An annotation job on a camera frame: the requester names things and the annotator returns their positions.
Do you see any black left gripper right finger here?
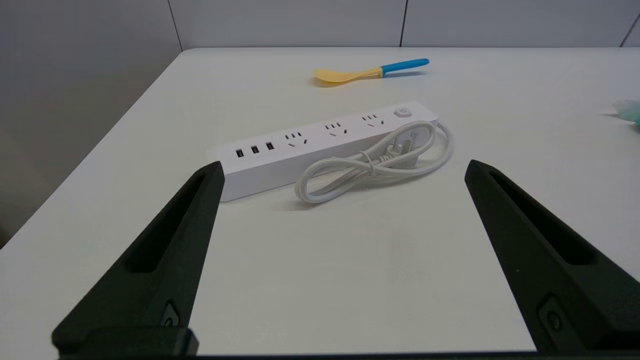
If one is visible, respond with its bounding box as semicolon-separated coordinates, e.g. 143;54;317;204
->
464;159;640;353

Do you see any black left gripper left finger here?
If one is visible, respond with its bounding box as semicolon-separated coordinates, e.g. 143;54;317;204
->
51;160;226;351

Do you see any white power strip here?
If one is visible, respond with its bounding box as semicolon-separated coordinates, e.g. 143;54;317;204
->
207;102;440;203

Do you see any teal wet wipes pack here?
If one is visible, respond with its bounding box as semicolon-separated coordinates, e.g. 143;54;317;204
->
612;99;640;129

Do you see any white power strip cable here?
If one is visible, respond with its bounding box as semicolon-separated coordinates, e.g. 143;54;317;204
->
294;120;455;205

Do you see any yellow spoon with blue handle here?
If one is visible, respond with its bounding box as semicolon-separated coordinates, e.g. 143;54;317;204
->
314;58;430;87

